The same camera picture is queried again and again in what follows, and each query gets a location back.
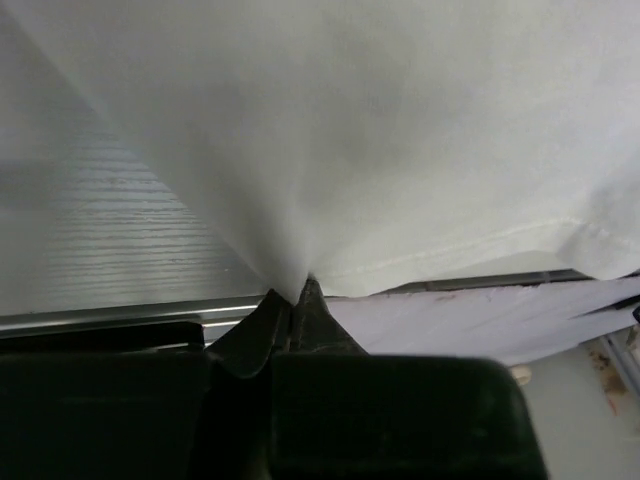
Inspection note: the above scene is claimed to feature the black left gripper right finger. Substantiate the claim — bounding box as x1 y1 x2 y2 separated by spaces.
269 279 548 479

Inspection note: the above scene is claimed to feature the white graphic t-shirt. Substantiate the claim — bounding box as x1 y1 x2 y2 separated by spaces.
5 1 639 299

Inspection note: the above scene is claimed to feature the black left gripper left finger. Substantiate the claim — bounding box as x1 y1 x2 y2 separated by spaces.
1 292 291 479

